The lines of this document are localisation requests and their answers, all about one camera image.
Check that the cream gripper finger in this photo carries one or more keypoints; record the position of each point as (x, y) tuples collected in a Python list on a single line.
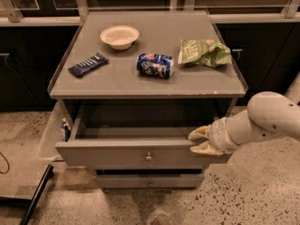
[(199, 132), (205, 148)]

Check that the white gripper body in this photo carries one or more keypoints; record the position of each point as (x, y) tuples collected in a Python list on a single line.
[(219, 136)]

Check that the grey top drawer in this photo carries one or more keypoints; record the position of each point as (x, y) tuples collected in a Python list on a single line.
[(111, 138)]

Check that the grey drawer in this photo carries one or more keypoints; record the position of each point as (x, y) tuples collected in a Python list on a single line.
[(149, 181), (111, 138)]

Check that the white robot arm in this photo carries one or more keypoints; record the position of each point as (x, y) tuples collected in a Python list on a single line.
[(267, 116)]

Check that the grey drawer cabinet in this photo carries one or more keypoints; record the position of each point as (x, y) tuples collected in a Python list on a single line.
[(193, 96)]

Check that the grey bottom drawer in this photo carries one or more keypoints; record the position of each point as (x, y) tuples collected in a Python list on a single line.
[(149, 181)]

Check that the green chip bag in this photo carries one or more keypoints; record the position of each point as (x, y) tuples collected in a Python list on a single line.
[(204, 52)]

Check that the crushed blue soda can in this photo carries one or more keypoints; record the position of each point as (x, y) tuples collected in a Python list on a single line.
[(155, 65)]

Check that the white paper bowl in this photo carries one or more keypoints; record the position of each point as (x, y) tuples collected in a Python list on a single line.
[(119, 37)]

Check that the snack packet in bin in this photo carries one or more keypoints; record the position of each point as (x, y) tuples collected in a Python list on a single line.
[(65, 130)]

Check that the blue snack bar wrapper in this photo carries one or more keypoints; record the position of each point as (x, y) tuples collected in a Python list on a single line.
[(88, 65)]

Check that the clear plastic bin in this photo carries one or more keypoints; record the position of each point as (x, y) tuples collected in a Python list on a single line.
[(53, 133)]

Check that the black floor bar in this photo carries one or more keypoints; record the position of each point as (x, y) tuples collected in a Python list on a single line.
[(48, 174)]

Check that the metal window railing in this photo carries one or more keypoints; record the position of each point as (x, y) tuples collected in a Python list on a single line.
[(220, 11)]

